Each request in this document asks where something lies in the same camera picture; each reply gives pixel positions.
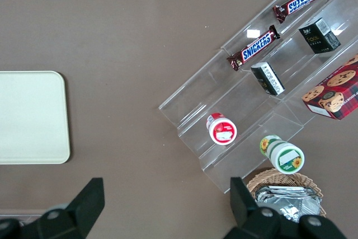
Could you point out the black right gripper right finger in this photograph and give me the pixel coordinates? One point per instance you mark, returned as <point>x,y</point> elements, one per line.
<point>251,222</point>

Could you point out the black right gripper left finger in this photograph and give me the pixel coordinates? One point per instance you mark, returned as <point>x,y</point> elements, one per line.
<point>72,216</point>

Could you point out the woven wicker basket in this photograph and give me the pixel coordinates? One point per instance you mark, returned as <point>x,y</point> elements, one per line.
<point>282,180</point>

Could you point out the cream rectangular plastic tray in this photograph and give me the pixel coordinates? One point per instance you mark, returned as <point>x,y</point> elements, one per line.
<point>30,117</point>

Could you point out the silver foil wrapped package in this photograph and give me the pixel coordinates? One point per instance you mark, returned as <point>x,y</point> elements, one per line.
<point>291,202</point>

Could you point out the green-lidded sunflower jar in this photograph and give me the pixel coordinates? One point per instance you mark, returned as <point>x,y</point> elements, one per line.
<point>282,153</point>

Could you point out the red-lidded white jar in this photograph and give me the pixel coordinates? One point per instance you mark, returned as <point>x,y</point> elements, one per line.
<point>222,130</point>

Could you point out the clear acrylic tiered display shelf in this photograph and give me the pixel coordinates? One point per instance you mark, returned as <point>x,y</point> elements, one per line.
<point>223,88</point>

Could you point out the black box with white label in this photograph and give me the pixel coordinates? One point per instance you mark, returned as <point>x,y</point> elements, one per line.
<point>268,78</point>

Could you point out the red tartan cookie box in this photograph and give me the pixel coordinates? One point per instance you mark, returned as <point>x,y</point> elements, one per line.
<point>335,93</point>

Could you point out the black box with gold print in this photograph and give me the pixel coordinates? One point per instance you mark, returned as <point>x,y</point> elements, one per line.
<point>317,39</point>

